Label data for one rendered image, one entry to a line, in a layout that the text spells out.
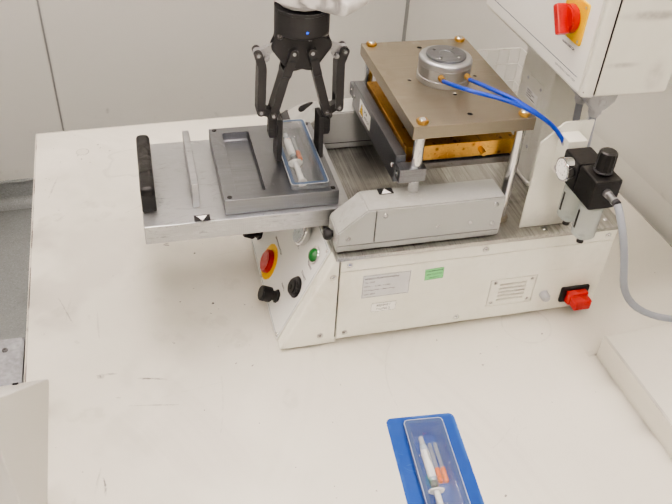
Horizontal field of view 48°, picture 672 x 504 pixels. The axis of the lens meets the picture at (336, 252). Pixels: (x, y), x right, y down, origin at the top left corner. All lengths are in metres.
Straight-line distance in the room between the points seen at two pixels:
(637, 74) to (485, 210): 0.27
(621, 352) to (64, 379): 0.83
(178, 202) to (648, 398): 0.73
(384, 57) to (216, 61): 1.49
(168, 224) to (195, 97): 1.66
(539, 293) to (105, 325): 0.70
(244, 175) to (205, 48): 1.51
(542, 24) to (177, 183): 0.58
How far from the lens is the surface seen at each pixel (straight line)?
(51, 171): 1.62
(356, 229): 1.05
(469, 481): 1.06
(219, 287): 1.28
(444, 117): 1.05
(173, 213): 1.08
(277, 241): 1.26
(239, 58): 2.65
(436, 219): 1.08
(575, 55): 1.08
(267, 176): 1.10
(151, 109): 2.70
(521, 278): 1.22
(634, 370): 1.20
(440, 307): 1.20
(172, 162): 1.19
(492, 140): 1.12
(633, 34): 1.06
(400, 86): 1.12
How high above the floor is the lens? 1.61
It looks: 39 degrees down
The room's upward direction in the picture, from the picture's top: 4 degrees clockwise
